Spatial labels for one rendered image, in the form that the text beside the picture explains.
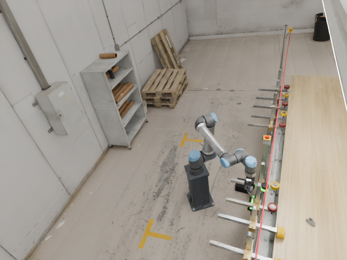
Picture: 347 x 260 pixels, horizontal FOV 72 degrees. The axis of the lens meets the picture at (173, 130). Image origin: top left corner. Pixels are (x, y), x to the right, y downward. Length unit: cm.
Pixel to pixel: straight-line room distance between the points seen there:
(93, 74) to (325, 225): 336
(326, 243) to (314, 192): 47
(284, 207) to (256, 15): 782
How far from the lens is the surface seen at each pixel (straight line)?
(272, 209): 232
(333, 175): 273
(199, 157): 279
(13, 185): 338
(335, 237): 232
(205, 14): 957
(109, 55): 424
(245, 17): 945
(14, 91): 327
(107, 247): 340
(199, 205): 336
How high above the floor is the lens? 279
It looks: 36 degrees down
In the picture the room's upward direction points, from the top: 11 degrees counter-clockwise
